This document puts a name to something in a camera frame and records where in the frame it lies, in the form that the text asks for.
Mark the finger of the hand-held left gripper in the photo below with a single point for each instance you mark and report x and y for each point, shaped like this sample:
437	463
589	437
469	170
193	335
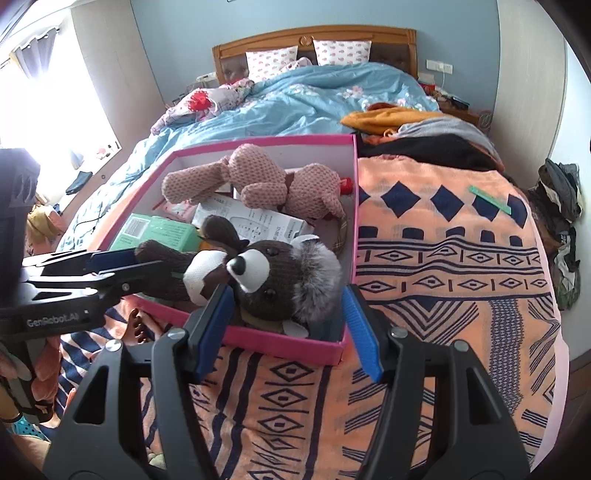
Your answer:
106	286
111	258

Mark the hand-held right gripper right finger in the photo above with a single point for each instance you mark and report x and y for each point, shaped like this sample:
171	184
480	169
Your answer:
364	337

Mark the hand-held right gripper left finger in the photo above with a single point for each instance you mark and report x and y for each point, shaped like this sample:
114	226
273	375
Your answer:
210	332

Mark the green cardboard box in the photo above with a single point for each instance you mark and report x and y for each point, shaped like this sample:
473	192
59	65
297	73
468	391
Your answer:
157	230

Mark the pink cardboard box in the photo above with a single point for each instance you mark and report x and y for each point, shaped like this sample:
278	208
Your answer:
286	346

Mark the brown knit plush toy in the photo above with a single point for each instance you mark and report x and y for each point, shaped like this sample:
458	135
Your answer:
277	272

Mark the pink patterned packet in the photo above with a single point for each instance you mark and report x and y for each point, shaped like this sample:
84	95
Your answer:
178	210

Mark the black item on windowsill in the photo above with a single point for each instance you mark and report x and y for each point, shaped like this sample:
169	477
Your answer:
78	182

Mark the orange packet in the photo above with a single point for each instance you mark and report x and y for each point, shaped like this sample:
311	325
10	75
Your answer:
207	241

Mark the orange patterned blanket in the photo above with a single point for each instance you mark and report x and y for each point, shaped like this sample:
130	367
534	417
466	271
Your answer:
438	277

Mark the white printed box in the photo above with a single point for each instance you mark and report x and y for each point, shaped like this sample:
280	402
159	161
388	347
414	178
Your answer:
249	219

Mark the small red item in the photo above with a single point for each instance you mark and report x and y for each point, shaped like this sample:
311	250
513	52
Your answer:
347	185

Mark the pink knit plush toy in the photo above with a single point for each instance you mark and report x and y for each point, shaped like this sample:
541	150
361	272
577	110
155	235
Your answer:
258	175

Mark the floral cloth with red flower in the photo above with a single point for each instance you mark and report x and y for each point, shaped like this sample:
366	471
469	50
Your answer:
198	104

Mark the green comb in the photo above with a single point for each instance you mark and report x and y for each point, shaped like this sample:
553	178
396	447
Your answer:
490	200

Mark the black garment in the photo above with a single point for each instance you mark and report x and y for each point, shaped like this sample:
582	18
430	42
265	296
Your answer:
425	152

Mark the white power strip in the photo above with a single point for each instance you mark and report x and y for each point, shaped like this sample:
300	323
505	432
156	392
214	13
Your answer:
207	77

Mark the mustard yellow garment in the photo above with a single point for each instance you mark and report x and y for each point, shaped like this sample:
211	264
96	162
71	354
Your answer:
374	120

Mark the grey garment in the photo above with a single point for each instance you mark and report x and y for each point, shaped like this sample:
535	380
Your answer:
443	129

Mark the pile of dark clothes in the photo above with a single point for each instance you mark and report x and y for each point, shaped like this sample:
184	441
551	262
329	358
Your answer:
561	207

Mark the wooden headboard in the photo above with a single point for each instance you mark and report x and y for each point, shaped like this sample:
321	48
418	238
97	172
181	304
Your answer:
231	55

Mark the blue duvet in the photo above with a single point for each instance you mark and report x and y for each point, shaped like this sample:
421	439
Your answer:
300	106

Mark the wooden nightstand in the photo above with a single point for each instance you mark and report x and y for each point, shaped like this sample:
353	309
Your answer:
455	108

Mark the white patterned pillow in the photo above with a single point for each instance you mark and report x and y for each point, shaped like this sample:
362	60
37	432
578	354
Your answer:
272	62
341	51

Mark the white wall socket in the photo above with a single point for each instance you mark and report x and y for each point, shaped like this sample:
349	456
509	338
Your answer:
438	66

